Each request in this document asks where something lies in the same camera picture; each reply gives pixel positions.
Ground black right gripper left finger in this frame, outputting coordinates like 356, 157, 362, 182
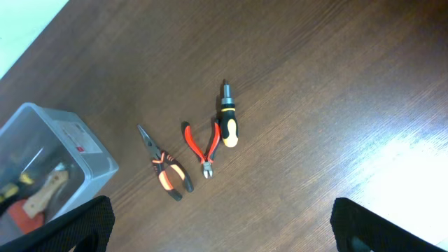
1, 195, 115, 252

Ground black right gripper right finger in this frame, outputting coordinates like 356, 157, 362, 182
330, 197, 445, 252

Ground orange scraper wooden handle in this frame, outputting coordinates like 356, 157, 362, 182
7, 170, 69, 235

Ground clear plastic container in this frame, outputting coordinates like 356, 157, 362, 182
1, 103, 118, 246

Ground orange black needle-nose pliers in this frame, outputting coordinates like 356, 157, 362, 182
137, 124, 194, 202

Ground red diagonal cutters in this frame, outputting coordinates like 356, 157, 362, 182
181, 119, 221, 179

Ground yellow black stubby screwdriver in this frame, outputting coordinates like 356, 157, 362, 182
220, 80, 239, 148

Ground metal file yellow black handle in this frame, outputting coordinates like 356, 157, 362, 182
1, 173, 35, 215

